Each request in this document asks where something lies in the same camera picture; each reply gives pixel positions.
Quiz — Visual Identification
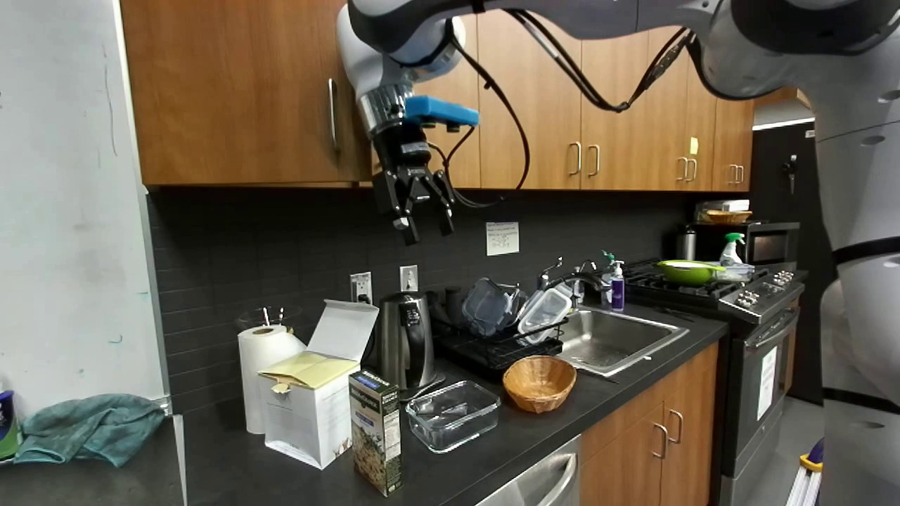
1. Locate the blue and green bottle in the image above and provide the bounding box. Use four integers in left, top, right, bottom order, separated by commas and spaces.
0, 383, 21, 463

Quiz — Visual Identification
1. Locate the black microwave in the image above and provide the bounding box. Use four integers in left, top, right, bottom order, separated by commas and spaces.
742, 218, 806, 266

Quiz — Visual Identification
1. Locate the blue soap bottle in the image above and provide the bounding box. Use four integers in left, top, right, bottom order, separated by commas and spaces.
606, 249, 630, 311

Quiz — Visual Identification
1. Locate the yellow paper sheet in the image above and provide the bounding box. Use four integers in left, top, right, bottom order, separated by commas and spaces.
256, 348, 364, 395

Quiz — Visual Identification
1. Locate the teal cloth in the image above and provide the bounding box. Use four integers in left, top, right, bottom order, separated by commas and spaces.
12, 391, 173, 468

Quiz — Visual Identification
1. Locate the black refrigerator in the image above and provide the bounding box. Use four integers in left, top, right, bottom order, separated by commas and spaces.
752, 120, 834, 407

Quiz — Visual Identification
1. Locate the white paper label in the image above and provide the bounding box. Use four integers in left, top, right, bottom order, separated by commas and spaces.
483, 218, 523, 259

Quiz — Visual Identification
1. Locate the white paper towel roll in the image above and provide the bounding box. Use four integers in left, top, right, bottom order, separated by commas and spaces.
236, 319, 309, 438

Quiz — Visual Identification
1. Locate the open white cardboard box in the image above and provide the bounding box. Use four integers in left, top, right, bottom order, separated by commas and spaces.
260, 296, 382, 471

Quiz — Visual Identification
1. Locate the long silver door handle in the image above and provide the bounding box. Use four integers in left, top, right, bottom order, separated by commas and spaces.
325, 72, 344, 156

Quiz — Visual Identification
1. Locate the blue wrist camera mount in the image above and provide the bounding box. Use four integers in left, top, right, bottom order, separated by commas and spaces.
402, 92, 483, 133

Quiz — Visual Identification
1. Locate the tray on microwave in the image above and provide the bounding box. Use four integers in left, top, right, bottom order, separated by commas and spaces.
696, 196, 755, 228

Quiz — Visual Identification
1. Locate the black electric kettle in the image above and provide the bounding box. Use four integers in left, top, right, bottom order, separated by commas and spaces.
378, 289, 437, 395

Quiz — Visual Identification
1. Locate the green food carton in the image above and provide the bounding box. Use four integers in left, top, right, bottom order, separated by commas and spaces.
347, 367, 408, 498

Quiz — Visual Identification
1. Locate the clear plastic food container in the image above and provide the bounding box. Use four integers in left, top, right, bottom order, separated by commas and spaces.
514, 280, 578, 339

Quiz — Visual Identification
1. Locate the wooden bowl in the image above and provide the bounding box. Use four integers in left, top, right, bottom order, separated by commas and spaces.
500, 350, 581, 416

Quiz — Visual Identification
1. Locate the green frying pan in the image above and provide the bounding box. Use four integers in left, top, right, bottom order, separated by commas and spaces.
652, 259, 728, 289

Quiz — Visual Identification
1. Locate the black stove with oven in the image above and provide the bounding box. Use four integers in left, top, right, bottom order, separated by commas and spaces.
626, 260, 808, 506

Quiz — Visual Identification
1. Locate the black dish rack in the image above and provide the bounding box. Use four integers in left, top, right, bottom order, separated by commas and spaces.
433, 304, 569, 373

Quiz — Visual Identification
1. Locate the stainless steel sink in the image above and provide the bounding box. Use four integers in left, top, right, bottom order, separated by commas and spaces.
547, 304, 693, 380

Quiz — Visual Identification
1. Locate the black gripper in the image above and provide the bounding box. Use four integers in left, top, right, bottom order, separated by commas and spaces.
368, 117, 462, 249

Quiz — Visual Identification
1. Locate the stainless dishwasher front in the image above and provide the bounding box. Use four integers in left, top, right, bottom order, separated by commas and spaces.
475, 433, 586, 506

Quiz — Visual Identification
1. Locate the chrome sink faucet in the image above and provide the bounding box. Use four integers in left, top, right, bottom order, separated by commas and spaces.
538, 256, 613, 304

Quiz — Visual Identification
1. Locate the clear glass container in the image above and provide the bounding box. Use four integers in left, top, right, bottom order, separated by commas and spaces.
402, 376, 505, 457

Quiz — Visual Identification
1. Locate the white spray bottle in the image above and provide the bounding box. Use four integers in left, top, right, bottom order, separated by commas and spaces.
718, 231, 749, 269

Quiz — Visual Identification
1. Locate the wooden cabinet above refrigerator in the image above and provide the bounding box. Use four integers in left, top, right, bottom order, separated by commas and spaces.
752, 86, 817, 126

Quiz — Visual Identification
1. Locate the wooden cabinet door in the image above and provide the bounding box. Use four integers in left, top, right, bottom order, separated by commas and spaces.
663, 339, 724, 506
578, 380, 672, 506
121, 0, 374, 192
578, 24, 693, 193
686, 38, 761, 193
475, 9, 586, 193
424, 16, 483, 192

